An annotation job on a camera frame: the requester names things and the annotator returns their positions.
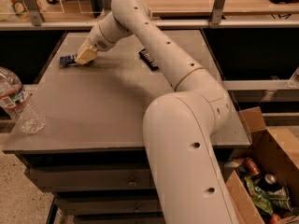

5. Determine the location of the clear plastic water bottle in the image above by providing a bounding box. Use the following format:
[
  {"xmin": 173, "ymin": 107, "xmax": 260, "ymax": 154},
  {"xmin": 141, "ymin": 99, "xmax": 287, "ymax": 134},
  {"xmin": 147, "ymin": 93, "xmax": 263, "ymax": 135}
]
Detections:
[{"xmin": 0, "ymin": 67, "xmax": 46, "ymax": 134}]

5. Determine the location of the grey metal bracket right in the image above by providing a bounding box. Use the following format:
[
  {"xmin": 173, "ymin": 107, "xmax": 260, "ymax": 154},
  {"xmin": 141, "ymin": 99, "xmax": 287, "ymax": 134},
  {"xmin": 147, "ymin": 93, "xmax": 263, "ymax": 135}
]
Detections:
[{"xmin": 210, "ymin": 0, "xmax": 226, "ymax": 25}]

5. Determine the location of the green snack bag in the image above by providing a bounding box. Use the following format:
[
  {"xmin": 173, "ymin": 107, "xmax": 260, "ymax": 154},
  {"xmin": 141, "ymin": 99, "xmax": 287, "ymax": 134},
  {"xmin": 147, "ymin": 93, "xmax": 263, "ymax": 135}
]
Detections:
[{"xmin": 244, "ymin": 176, "xmax": 273, "ymax": 217}]

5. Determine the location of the grey metal bracket left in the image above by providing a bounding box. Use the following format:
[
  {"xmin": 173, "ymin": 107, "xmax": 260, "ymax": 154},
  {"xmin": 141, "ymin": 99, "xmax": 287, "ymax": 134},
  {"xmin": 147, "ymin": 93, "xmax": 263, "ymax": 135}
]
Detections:
[{"xmin": 24, "ymin": 0, "xmax": 44, "ymax": 26}]

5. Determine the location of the grey drawer cabinet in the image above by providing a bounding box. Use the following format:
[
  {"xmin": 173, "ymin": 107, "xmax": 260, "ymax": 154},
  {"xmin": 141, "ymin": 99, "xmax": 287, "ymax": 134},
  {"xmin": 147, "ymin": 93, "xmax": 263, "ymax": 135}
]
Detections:
[{"xmin": 5, "ymin": 31, "xmax": 247, "ymax": 224}]

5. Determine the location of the black silver-top can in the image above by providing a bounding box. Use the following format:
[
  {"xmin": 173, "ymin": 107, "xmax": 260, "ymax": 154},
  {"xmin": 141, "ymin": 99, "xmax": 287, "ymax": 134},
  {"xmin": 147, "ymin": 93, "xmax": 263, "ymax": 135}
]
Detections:
[{"xmin": 259, "ymin": 174, "xmax": 278, "ymax": 191}]

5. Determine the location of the orange labelled package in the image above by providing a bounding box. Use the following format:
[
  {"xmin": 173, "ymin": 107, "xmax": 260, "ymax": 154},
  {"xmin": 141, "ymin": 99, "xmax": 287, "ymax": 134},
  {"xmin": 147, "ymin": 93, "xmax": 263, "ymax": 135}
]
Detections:
[{"xmin": 0, "ymin": 0, "xmax": 29, "ymax": 22}]

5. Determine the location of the copper drink can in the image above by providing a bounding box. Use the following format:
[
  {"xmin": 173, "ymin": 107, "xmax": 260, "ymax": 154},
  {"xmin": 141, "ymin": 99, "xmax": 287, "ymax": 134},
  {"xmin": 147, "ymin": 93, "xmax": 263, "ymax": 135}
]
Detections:
[{"xmin": 244, "ymin": 158, "xmax": 261, "ymax": 176}]

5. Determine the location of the brown cardboard box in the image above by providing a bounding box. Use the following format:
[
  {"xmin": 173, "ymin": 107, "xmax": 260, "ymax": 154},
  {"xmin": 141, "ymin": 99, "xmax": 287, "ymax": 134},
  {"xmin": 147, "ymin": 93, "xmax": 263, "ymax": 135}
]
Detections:
[{"xmin": 225, "ymin": 107, "xmax": 299, "ymax": 224}]

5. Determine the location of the black snack bar wrapper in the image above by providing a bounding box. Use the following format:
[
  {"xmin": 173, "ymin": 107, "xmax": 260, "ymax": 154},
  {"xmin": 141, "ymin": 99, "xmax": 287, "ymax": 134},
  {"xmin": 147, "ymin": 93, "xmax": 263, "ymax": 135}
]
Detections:
[{"xmin": 138, "ymin": 49, "xmax": 159, "ymax": 71}]

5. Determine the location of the blue rxbar blueberry wrapper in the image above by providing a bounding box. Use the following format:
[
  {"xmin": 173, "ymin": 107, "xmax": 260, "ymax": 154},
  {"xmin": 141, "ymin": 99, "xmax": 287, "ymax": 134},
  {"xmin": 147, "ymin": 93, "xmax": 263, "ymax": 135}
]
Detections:
[{"xmin": 59, "ymin": 54, "xmax": 79, "ymax": 68}]

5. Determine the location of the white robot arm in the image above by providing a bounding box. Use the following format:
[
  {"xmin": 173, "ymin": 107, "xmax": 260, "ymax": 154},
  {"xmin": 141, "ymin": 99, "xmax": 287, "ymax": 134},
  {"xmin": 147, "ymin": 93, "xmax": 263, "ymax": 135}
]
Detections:
[{"xmin": 76, "ymin": 0, "xmax": 239, "ymax": 224}]

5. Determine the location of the red round fruit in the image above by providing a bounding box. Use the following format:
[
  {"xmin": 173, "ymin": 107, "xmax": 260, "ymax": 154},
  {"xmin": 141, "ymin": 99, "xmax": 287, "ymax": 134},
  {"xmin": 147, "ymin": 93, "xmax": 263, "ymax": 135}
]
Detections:
[{"xmin": 267, "ymin": 214, "xmax": 281, "ymax": 224}]

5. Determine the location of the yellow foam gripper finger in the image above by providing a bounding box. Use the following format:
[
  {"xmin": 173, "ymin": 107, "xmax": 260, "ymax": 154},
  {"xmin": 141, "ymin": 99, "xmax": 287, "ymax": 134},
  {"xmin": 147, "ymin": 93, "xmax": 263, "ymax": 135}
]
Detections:
[{"xmin": 75, "ymin": 46, "xmax": 97, "ymax": 65}]

